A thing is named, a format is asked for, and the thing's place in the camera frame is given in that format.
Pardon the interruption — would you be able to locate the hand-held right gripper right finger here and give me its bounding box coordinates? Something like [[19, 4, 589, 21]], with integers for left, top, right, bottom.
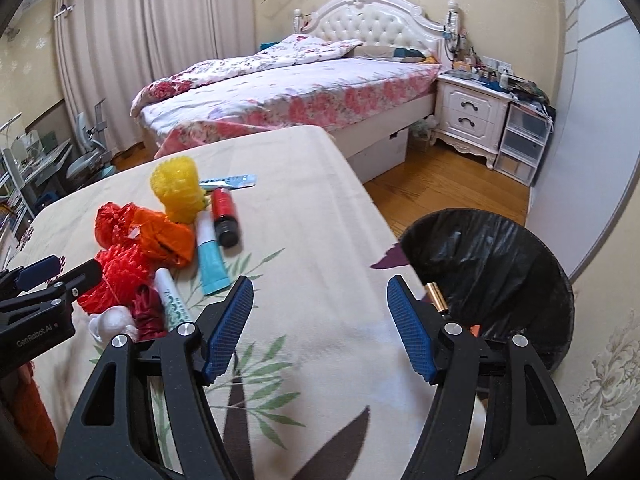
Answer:
[[386, 275, 588, 480]]

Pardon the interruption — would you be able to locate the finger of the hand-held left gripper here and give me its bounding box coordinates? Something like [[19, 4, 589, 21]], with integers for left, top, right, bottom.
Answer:
[[0, 255, 66, 295], [0, 258, 104, 318]]

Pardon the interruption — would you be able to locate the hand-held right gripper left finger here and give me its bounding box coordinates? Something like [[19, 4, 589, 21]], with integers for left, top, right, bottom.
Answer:
[[55, 275, 255, 480]]

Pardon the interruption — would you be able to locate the red foam fruit net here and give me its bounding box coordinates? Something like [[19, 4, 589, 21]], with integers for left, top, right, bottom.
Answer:
[[77, 201, 161, 316]]

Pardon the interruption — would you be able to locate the white and teal tube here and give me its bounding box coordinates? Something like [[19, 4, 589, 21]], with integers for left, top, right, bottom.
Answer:
[[195, 212, 232, 296]]

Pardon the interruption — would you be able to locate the waste bin with black bag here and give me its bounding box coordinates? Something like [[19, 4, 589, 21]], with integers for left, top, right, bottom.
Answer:
[[400, 208, 576, 373]]

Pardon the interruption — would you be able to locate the yellow bristly scrubber ball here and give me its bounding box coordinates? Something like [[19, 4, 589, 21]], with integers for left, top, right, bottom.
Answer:
[[151, 156, 208, 224]]

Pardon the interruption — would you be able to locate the gold cylindrical tube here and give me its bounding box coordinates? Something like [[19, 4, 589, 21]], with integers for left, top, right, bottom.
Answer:
[[424, 282, 451, 313]]

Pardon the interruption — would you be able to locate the white crumpled tissue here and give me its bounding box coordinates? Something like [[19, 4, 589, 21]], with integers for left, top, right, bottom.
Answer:
[[89, 305, 138, 345]]

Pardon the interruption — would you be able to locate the white marker with green print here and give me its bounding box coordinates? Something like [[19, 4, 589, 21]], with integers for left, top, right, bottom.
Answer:
[[154, 269, 196, 333]]

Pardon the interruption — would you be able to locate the bookshelf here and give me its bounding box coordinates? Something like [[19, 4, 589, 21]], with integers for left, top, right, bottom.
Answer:
[[0, 150, 31, 241]]

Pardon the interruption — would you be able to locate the dark red crumpled plastic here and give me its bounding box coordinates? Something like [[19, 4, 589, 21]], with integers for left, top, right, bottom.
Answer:
[[131, 284, 168, 341]]

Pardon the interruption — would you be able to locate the orange foam fruit net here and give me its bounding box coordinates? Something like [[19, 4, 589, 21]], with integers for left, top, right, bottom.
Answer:
[[131, 208, 196, 268]]

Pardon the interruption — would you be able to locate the grey study desk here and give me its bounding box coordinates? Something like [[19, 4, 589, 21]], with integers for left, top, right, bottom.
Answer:
[[0, 135, 73, 201]]

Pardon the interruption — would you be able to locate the red bottle with black cap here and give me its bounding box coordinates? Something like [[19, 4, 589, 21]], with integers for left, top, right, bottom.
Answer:
[[210, 186, 240, 248]]

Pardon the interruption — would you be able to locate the grey desk chair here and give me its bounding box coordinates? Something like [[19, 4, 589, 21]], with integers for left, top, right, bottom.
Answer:
[[65, 100, 118, 193]]

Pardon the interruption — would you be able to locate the blue blister pack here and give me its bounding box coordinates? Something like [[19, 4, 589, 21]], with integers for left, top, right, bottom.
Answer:
[[199, 174, 257, 191]]

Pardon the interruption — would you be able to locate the white box under bed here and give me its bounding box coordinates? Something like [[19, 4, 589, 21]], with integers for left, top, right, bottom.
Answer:
[[345, 127, 408, 183]]

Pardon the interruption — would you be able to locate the clear plastic drawer unit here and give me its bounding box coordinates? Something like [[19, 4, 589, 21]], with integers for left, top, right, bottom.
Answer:
[[497, 100, 551, 183]]

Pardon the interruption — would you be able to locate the white nightstand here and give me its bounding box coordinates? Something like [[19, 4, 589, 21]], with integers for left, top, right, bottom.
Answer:
[[432, 72, 513, 168]]

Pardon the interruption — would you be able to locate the beige curtain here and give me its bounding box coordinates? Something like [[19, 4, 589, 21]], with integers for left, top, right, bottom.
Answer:
[[52, 0, 258, 153]]

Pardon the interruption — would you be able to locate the floral quilt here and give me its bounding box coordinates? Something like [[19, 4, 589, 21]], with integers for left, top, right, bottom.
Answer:
[[131, 34, 363, 111]]

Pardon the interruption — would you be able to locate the cluster of small bottles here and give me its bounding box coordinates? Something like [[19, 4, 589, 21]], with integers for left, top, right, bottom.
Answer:
[[452, 35, 516, 88]]

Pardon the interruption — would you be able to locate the pillow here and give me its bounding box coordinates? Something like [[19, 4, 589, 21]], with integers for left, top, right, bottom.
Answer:
[[357, 45, 436, 63]]

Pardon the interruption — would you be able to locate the white sliding wardrobe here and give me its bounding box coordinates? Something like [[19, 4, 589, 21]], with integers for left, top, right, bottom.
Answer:
[[525, 0, 640, 281]]

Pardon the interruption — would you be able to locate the white bed with tufted headboard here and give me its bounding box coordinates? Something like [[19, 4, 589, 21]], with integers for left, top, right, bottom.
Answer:
[[131, 0, 461, 183]]

